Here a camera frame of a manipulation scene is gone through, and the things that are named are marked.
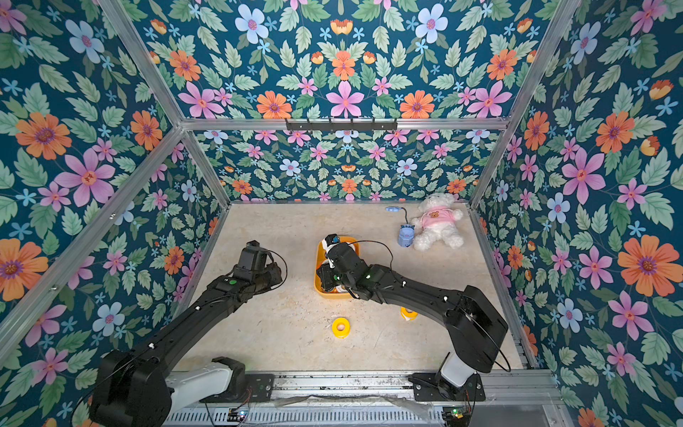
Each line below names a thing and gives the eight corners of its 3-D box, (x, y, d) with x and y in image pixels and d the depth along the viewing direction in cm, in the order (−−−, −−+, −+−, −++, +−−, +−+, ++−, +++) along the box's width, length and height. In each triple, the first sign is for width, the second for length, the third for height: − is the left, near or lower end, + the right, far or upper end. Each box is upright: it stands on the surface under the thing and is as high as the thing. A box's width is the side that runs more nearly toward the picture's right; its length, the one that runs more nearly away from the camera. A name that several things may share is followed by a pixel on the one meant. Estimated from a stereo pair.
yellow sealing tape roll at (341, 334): (332, 338, 85) (331, 336, 83) (333, 320, 88) (332, 318, 86) (350, 338, 85) (350, 336, 83) (351, 320, 88) (350, 318, 86)
